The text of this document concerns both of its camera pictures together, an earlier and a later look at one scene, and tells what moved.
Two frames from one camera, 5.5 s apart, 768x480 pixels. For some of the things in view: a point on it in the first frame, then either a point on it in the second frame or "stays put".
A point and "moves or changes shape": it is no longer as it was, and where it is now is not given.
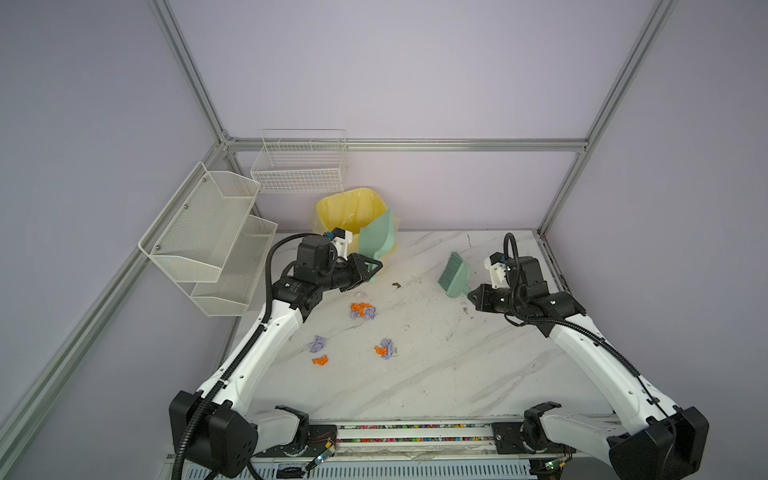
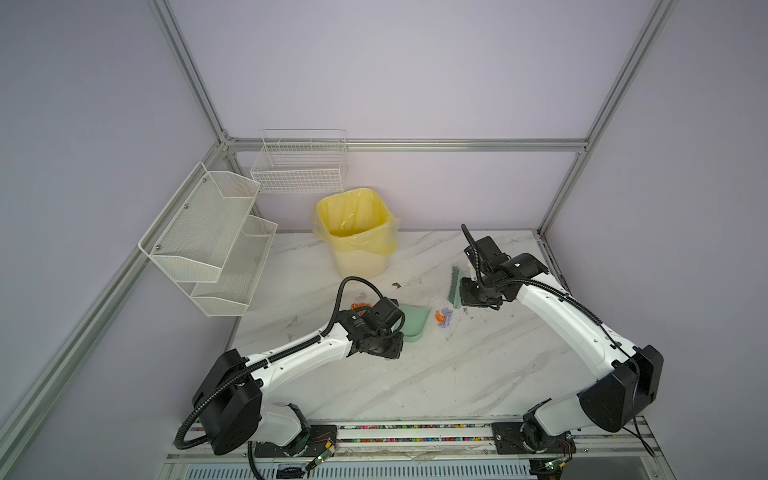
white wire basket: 301,161 stays put
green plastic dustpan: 378,237 → 415,318
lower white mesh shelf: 233,291 stays put
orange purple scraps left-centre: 362,310 stays put
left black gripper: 360,274 → 395,349
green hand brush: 454,276 moves or changes shape
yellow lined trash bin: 350,210 stays put
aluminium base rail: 419,451 stays put
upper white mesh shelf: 192,236 stays put
